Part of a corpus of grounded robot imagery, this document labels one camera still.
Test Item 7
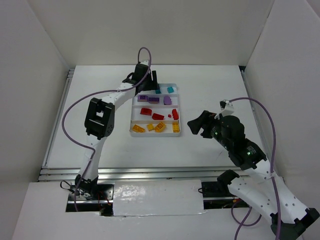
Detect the silver foil cover plate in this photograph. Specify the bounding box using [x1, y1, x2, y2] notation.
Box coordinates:
[112, 179, 205, 217]

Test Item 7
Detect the purple flower lego brick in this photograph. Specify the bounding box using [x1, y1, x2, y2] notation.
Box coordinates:
[163, 95, 172, 105]

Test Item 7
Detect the red curved lego brick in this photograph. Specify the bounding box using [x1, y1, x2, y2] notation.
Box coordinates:
[152, 113, 165, 121]

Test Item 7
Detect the white divided sorting tray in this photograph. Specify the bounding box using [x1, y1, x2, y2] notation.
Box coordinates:
[129, 83, 181, 137]

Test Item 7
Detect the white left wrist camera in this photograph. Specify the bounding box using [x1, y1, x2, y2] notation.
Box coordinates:
[140, 59, 149, 66]

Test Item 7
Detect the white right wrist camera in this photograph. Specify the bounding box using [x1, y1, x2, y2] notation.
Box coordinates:
[214, 99, 235, 120]

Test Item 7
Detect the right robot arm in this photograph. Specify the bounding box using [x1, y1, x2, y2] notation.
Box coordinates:
[187, 110, 320, 240]

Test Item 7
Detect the yellow sloped lego brick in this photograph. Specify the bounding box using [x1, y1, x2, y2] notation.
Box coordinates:
[132, 124, 146, 133]

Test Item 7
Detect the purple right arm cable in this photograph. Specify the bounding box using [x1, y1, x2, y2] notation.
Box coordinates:
[228, 97, 282, 240]

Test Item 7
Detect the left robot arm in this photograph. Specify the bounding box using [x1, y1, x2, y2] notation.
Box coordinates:
[75, 60, 159, 200]

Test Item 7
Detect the yellow lego plate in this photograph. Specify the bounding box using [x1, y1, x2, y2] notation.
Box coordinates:
[172, 121, 180, 133]

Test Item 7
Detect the red two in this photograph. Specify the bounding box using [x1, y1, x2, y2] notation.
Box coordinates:
[172, 109, 179, 120]

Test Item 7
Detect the teal lego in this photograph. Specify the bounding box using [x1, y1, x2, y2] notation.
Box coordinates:
[167, 86, 175, 94]

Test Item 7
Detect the yellow rounded lego brick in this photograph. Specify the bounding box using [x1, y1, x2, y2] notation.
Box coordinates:
[154, 122, 166, 133]

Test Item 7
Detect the purple sloped lego brick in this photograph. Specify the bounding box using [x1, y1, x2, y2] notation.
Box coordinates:
[148, 97, 160, 104]

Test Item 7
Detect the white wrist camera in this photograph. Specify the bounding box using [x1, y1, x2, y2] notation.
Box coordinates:
[214, 99, 235, 120]
[140, 59, 149, 66]

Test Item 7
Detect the small yellow lego cube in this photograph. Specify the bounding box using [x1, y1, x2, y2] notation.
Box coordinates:
[146, 123, 155, 132]

